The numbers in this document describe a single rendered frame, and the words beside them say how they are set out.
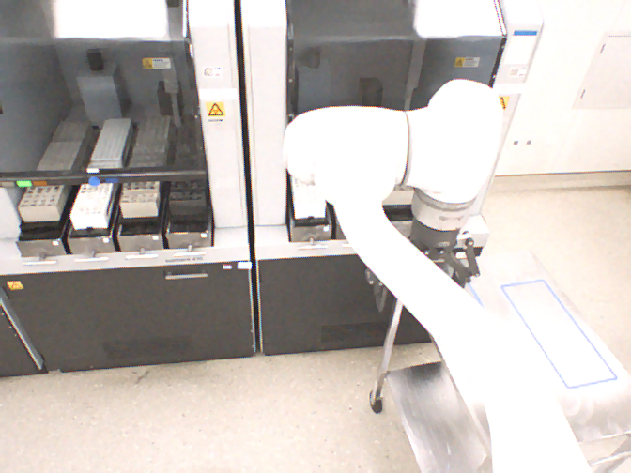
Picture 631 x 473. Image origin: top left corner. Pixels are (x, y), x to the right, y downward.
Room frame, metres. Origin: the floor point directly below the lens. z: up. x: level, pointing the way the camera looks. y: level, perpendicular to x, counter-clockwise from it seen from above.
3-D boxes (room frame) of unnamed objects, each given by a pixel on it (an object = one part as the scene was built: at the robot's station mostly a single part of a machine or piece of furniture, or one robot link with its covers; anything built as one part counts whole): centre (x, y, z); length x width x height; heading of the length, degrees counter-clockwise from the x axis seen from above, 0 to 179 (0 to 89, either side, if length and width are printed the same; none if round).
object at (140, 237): (1.47, 0.61, 0.78); 0.73 x 0.14 x 0.09; 9
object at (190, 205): (1.26, 0.42, 0.85); 0.12 x 0.02 x 0.06; 100
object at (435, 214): (0.61, -0.19, 1.43); 0.09 x 0.09 x 0.06
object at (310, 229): (1.56, 0.07, 0.78); 0.73 x 0.14 x 0.09; 9
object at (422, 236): (0.61, -0.19, 1.36); 0.08 x 0.07 x 0.09; 99
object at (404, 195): (1.38, -0.27, 0.85); 0.12 x 0.02 x 0.06; 99
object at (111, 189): (1.31, 0.74, 0.83); 0.30 x 0.10 x 0.06; 9
